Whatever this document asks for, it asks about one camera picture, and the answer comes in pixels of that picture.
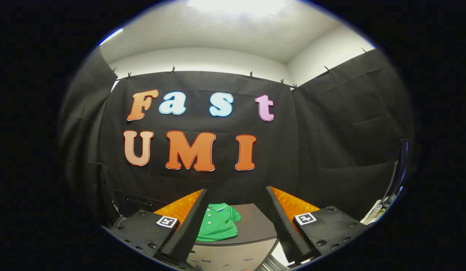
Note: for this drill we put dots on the black backdrop cloth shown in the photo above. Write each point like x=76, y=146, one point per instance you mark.
x=218, y=180

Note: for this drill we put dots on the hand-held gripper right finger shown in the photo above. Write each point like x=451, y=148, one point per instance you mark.
x=284, y=226

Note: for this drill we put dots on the green polo shirt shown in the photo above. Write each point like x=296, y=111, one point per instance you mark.
x=221, y=226

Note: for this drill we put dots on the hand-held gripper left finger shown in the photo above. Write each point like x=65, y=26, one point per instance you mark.
x=191, y=226

